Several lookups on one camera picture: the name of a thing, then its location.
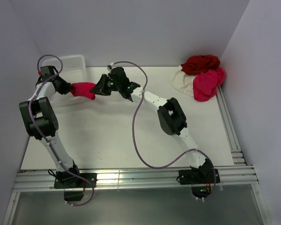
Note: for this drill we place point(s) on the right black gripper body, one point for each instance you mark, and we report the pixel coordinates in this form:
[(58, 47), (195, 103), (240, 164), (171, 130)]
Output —
[(113, 86)]

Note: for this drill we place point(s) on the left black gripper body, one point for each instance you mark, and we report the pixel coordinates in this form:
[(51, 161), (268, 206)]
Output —
[(64, 86)]

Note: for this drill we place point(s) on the bright red t-shirt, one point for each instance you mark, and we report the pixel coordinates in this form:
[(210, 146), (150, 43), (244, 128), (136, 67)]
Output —
[(82, 89)]

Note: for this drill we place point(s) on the white plastic mesh basket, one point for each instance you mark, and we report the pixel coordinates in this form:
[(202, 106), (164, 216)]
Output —
[(74, 71)]

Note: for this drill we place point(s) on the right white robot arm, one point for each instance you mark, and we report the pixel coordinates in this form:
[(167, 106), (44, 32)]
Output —
[(172, 120)]

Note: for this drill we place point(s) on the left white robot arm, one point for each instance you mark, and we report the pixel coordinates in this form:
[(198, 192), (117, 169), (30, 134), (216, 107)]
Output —
[(41, 123)]

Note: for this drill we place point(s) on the white t-shirt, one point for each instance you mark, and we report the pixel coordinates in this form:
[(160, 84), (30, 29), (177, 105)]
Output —
[(182, 82)]

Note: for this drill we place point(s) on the dark red t-shirt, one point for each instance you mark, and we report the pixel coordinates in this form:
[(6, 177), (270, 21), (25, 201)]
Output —
[(198, 64)]

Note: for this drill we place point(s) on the pink t-shirt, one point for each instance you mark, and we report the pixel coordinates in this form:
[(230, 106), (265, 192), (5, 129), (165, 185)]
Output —
[(205, 85)]

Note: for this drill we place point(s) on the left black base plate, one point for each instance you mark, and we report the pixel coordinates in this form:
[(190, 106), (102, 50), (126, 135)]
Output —
[(75, 182)]

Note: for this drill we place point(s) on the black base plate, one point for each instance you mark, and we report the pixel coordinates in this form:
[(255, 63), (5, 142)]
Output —
[(193, 177), (75, 182)]

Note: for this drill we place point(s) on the aluminium mounting rail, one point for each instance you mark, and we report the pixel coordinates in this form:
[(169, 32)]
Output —
[(40, 180)]

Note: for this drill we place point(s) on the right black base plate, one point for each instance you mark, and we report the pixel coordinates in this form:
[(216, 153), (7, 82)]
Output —
[(193, 177)]

